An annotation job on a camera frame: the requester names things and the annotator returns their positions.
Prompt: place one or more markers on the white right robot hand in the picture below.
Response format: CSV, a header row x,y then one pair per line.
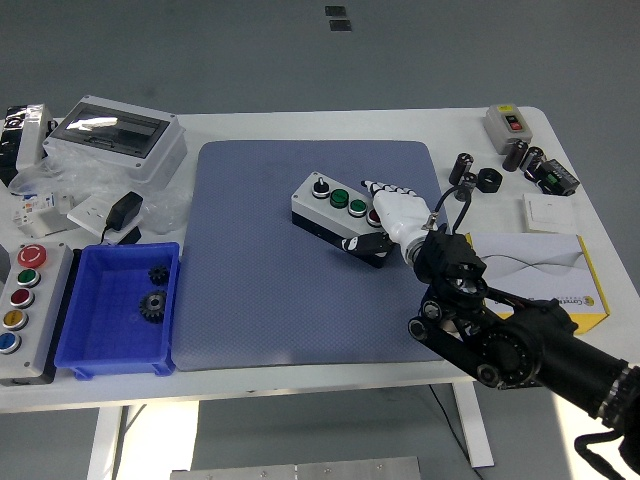
x,y
400,212

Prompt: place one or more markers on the four-button grey control box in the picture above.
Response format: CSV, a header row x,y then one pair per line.
x,y
320,212

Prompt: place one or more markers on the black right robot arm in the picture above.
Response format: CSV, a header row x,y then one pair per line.
x,y
520,345

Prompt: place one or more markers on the five-button emergency stop box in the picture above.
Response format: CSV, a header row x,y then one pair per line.
x,y
45,300

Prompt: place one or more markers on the short black capacitor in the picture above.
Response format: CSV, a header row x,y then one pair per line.
x,y
469,184

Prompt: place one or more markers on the tall black capacitor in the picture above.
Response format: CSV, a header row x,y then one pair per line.
x,y
461,169
515,156
532,160

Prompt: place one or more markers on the black hex nut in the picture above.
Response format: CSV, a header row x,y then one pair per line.
x,y
490,180

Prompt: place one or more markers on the white and yellow cardboard box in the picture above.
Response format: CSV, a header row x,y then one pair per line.
x,y
540,265

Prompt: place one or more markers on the grey-blue table mat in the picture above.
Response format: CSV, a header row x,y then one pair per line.
x,y
270,300

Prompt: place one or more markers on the black green-terminal module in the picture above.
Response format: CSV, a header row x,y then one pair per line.
x,y
560,179

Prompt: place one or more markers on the black floor plate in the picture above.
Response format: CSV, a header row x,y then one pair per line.
x,y
335,10
340,25

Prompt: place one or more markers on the white table leg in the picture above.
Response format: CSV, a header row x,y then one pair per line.
x,y
475,425
105,440

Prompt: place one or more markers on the small black gear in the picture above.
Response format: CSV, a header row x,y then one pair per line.
x,y
158,275

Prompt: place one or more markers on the large black gear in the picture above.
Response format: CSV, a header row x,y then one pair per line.
x,y
153,306

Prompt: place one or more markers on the black power adapter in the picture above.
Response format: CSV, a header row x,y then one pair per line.
x,y
125,207

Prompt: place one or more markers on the grey metal plate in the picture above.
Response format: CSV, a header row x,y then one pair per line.
x,y
300,470

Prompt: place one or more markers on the grey clear-lid distribution box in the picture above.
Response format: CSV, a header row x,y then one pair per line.
x,y
125,145

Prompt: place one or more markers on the blue plastic bin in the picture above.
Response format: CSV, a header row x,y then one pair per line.
x,y
110,325

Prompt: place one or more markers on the clear plastic bag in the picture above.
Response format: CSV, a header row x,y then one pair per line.
x,y
90,177

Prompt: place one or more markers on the white circuit breaker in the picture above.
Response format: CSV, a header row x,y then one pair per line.
x,y
42,212

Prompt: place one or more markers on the black plastic-wrapped item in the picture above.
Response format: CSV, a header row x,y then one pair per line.
x,y
7,145

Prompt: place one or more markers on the grey two-button switch box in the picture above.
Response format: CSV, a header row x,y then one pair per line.
x,y
502,127

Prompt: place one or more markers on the white wall switch panel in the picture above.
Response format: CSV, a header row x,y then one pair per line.
x,y
549,213

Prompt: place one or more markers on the white wall socket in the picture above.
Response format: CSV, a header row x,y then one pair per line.
x,y
87,215

